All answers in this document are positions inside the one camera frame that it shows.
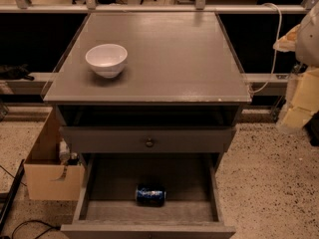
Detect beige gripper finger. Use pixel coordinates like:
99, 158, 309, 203
273, 25, 300, 52
276, 67, 319, 133

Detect blue pepsi can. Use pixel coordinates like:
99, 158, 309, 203
136, 184, 166, 206

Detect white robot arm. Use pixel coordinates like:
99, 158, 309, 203
273, 3, 319, 133

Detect grey wooden drawer cabinet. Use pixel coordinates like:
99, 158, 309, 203
43, 11, 252, 239

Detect closed top drawer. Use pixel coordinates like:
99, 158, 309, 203
60, 126, 235, 153

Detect round metal drawer knob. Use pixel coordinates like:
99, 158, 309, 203
146, 138, 155, 147

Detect open middle drawer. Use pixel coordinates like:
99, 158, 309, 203
61, 153, 235, 239

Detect metal railing beam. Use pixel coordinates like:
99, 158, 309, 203
0, 4, 307, 14

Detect white ceramic bowl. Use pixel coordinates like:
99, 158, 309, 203
85, 44, 128, 79

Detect white bottle in box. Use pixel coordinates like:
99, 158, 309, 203
59, 140, 70, 163

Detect cardboard box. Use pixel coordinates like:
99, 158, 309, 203
24, 111, 85, 201

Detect black object on ledge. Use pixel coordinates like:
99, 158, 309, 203
0, 64, 35, 81

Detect black bar on floor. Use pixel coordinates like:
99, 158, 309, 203
0, 160, 24, 233

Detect white hanging cable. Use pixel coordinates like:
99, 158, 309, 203
248, 2, 283, 96

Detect black floor cable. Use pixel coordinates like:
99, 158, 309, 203
11, 219, 62, 239

